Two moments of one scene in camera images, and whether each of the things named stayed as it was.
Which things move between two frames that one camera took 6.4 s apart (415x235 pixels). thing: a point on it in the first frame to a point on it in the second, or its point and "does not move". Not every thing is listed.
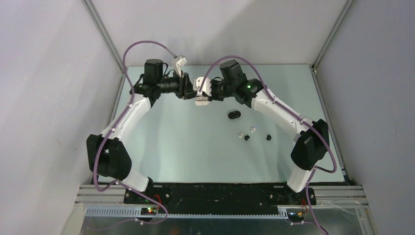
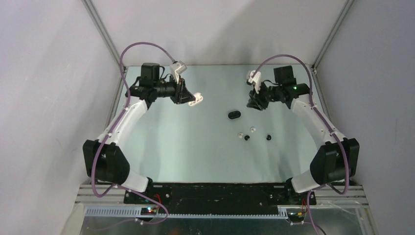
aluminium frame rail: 344,196 does not move
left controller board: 148,211 does not move
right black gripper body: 219,91 to 264,96
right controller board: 296,214 does not move
